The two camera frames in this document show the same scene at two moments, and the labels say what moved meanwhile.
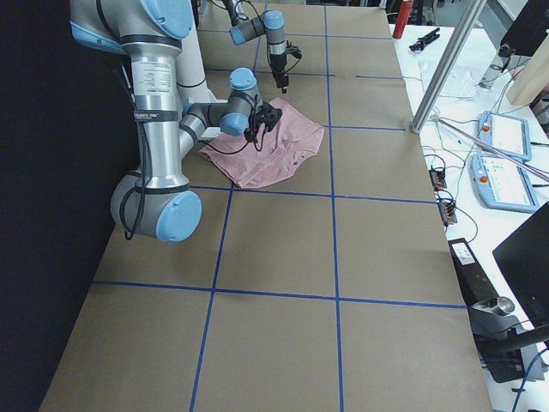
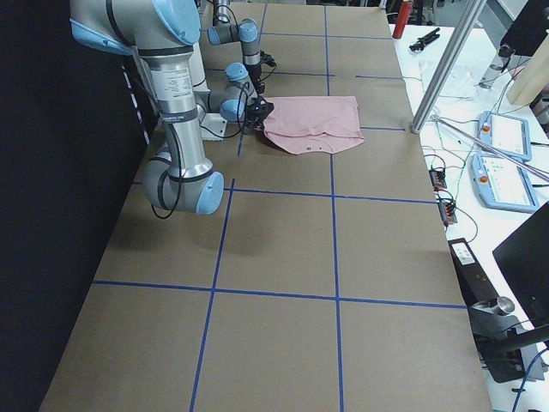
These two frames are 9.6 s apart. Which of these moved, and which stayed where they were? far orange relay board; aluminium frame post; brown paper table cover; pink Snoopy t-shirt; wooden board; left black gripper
Moved: pink Snoopy t-shirt; left black gripper
Stayed: wooden board; aluminium frame post; far orange relay board; brown paper table cover
